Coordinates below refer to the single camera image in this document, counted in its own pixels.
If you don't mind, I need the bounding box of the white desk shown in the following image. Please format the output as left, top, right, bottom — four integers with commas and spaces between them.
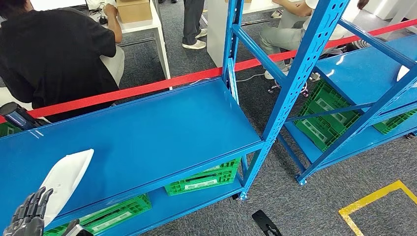
207, 0, 303, 68

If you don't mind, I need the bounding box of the white plastic part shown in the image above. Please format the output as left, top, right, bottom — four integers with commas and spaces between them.
39, 148, 94, 229
396, 65, 411, 82

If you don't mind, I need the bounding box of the red barrier belt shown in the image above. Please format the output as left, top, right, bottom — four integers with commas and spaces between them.
0, 18, 417, 124

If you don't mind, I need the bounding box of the wheeled stool base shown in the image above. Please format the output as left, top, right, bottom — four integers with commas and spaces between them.
268, 80, 310, 98

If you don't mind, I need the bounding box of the person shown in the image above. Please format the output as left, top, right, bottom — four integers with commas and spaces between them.
259, 0, 370, 81
0, 0, 125, 123
181, 0, 208, 50

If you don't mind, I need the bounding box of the green plastic crate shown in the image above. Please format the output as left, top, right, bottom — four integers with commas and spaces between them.
299, 80, 362, 129
44, 194, 152, 236
200, 158, 242, 175
164, 169, 241, 197
0, 122, 23, 138
293, 109, 348, 153
373, 109, 417, 135

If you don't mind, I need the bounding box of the yellow floor tape square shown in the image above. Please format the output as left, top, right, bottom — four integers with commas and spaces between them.
338, 180, 417, 236

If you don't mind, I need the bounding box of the white table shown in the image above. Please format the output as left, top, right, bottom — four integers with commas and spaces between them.
86, 0, 173, 90

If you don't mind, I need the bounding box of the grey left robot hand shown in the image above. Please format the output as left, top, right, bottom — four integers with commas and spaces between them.
2, 187, 54, 236

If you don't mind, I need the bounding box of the white floor cable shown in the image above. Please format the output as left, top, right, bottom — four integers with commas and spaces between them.
236, 73, 265, 82

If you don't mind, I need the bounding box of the blue metal shelf rack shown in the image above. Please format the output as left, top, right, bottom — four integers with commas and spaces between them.
276, 18, 417, 186
0, 0, 351, 236

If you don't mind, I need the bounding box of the cardboard box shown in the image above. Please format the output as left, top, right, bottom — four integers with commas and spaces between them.
116, 0, 153, 24

